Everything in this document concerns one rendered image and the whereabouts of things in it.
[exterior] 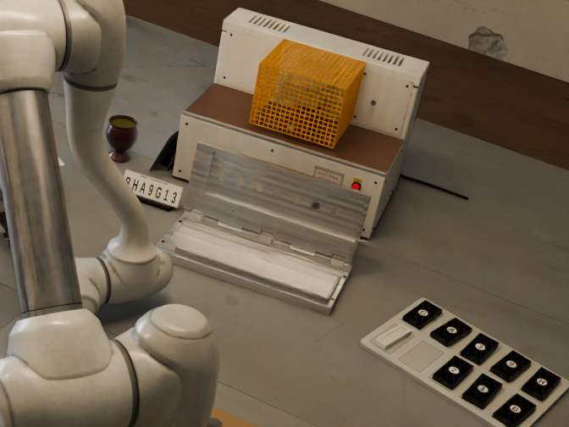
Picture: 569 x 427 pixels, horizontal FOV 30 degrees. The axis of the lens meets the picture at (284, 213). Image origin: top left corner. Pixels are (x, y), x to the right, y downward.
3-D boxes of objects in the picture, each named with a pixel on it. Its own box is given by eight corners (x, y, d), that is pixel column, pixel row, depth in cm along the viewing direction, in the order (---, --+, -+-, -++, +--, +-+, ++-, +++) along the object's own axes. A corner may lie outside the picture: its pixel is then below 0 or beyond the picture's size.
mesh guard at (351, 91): (248, 122, 271) (259, 63, 262) (273, 95, 288) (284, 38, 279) (333, 148, 267) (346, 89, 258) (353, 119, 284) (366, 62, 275)
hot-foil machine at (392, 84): (170, 178, 282) (189, 46, 263) (223, 122, 316) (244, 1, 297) (444, 266, 268) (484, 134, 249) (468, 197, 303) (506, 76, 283)
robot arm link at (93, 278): (25, 296, 221) (84, 285, 229) (55, 340, 211) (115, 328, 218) (30, 252, 216) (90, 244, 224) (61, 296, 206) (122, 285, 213)
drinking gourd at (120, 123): (106, 147, 290) (110, 111, 284) (137, 152, 290) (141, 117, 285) (100, 162, 283) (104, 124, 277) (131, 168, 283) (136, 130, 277)
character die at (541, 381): (520, 390, 229) (522, 385, 228) (539, 370, 236) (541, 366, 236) (540, 402, 227) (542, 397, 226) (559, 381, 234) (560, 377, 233)
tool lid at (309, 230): (197, 141, 256) (200, 140, 258) (181, 213, 263) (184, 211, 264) (370, 196, 249) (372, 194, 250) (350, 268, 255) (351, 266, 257)
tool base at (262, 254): (151, 256, 249) (153, 243, 247) (185, 217, 267) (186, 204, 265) (328, 316, 241) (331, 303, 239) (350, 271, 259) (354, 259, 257)
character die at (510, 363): (488, 371, 233) (490, 367, 232) (511, 353, 240) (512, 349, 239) (508, 383, 230) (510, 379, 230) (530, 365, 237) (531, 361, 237)
